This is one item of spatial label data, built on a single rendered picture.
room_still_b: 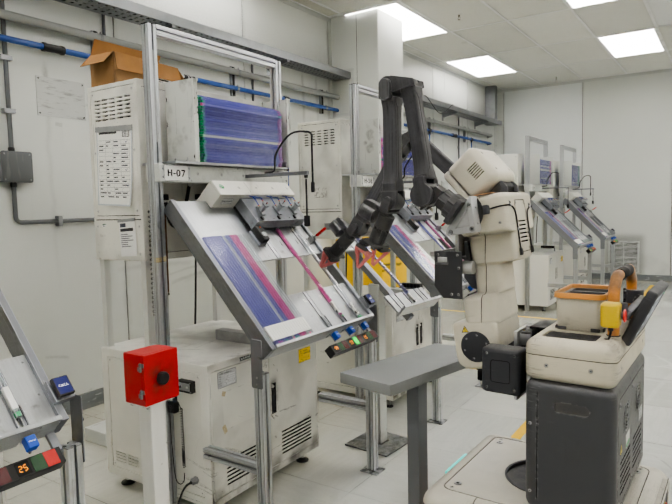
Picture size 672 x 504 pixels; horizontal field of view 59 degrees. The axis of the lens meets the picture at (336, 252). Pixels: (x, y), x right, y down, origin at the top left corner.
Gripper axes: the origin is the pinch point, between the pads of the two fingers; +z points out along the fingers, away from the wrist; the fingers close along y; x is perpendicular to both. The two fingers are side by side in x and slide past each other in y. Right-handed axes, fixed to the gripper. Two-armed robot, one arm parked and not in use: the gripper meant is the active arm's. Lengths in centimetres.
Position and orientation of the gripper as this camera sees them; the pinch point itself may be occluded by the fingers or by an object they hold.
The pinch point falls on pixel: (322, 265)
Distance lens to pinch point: 262.2
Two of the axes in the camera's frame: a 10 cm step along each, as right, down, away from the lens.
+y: -5.5, 0.5, -8.3
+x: 5.7, 7.5, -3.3
